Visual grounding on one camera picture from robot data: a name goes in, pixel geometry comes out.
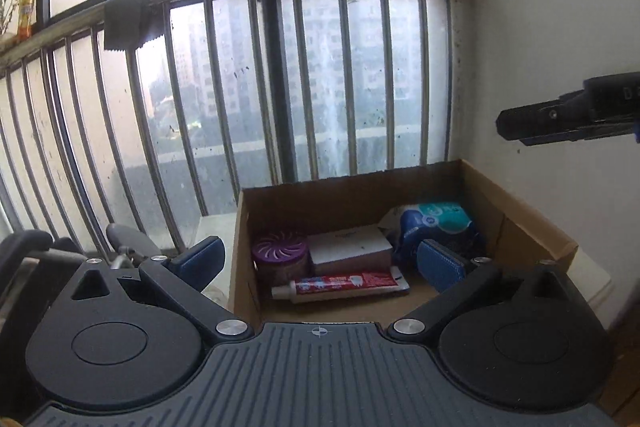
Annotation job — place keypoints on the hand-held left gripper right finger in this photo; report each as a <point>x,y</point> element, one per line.
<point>442,263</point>

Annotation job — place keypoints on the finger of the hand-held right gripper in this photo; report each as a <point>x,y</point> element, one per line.
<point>540,122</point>

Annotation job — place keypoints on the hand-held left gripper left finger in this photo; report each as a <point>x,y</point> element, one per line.
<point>197,263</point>

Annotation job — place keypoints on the blue wet wipes packet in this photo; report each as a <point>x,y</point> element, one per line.
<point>440,219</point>

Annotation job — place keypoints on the purple air freshener can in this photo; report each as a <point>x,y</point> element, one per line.
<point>280,252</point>

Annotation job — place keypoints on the white rectangular carton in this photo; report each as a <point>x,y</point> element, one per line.
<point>350,249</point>

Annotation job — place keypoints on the red and white toothpaste tube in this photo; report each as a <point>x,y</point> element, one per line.
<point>345,284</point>

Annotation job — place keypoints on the brown cardboard box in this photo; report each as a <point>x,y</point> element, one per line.
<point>310,207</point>

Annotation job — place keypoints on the black wheelchair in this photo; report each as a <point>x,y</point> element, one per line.
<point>30,252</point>

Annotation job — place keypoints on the dark cloth on railing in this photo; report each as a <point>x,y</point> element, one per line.
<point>125,22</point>

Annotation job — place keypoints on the orange drink bottle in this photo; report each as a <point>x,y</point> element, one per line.
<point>26,14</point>

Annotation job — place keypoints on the dried plant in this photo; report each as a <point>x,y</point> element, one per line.
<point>9,2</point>

